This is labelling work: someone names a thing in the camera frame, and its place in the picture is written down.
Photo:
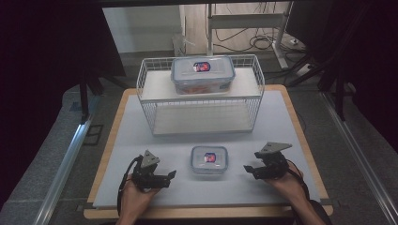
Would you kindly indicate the large clear food container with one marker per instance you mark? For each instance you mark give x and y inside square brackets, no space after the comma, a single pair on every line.
[202,75]

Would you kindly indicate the white table mat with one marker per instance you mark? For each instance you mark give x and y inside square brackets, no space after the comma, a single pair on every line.
[225,190]

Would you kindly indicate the person's left hand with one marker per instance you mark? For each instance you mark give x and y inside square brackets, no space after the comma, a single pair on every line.
[136,200]

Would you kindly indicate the black tripod legs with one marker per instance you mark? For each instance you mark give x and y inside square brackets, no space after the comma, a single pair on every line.
[308,70]

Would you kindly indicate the clear plastic bag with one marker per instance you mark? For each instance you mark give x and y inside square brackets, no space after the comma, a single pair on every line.
[181,45]

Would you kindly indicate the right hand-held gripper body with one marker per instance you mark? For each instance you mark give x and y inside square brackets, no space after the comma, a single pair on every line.
[272,167]

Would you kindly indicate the white power strip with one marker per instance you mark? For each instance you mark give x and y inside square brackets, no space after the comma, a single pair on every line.
[303,70]

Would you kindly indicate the black stand legs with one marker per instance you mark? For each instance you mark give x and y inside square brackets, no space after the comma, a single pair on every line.
[84,100]

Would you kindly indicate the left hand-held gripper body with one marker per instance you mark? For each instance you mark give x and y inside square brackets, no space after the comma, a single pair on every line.
[150,178]

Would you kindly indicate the person's right hand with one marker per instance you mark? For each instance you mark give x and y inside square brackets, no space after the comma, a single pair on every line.
[289,187]

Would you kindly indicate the aluminium rail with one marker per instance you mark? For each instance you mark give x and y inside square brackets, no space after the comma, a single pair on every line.
[62,175]
[359,162]

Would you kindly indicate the small clear food container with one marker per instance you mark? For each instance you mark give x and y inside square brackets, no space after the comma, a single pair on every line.
[209,160]

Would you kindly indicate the white metal stand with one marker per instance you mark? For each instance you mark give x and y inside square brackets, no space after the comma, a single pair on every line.
[247,21]

